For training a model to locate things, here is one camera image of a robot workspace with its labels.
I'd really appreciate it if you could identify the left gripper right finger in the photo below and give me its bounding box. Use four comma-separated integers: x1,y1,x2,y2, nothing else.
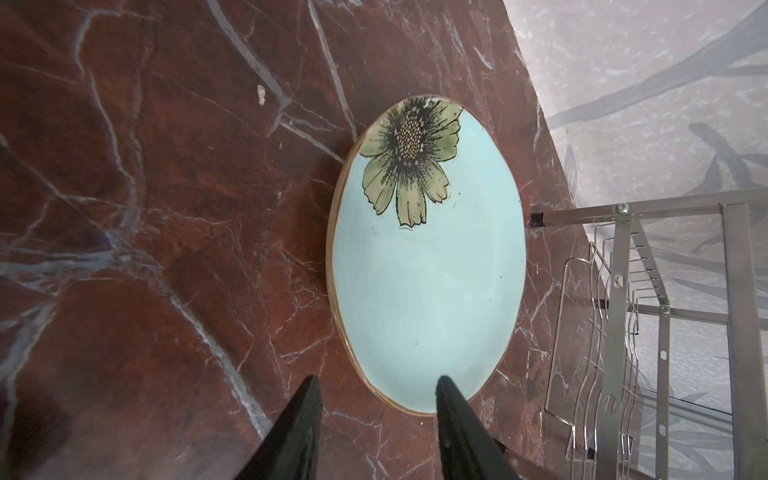
436,375,521,480

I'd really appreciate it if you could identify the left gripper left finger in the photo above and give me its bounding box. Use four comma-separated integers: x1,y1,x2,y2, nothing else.
235,375,322,480

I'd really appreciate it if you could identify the pale green flower plate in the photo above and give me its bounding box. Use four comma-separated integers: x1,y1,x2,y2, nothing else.
326,95,527,416

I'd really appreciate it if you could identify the steel two-tier dish rack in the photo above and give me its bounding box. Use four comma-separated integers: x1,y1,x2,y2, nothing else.
493,187,767,479

